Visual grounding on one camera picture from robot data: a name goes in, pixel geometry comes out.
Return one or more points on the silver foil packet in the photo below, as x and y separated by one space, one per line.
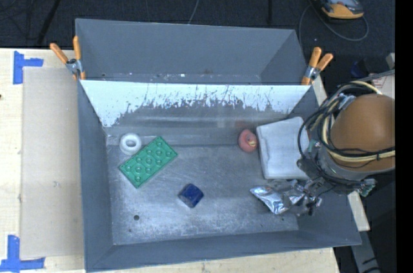
274 199

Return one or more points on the white foam block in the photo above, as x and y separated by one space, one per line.
280 149

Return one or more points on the grey metal bin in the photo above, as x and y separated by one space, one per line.
206 220

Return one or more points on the blue cube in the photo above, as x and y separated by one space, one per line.
191 196

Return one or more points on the green studded flat block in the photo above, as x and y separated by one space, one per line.
146 163

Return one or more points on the pale flat board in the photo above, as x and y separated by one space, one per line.
48 152

